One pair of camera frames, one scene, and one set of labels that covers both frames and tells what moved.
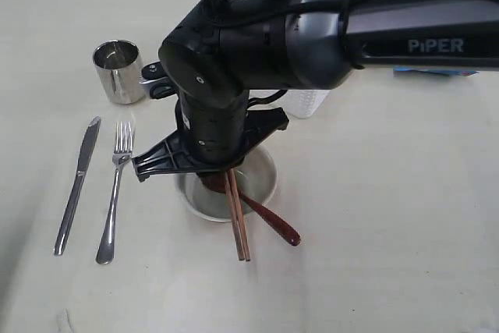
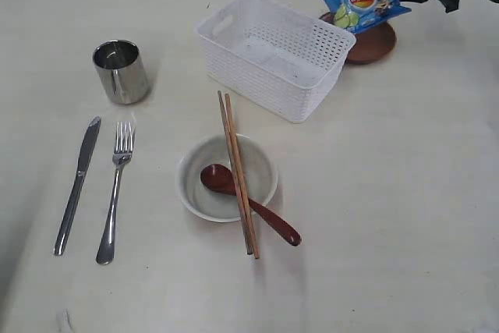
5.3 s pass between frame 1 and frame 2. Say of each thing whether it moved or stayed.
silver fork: stayed
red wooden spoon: stayed
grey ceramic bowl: stayed
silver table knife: stayed
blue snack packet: moved
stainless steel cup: stayed
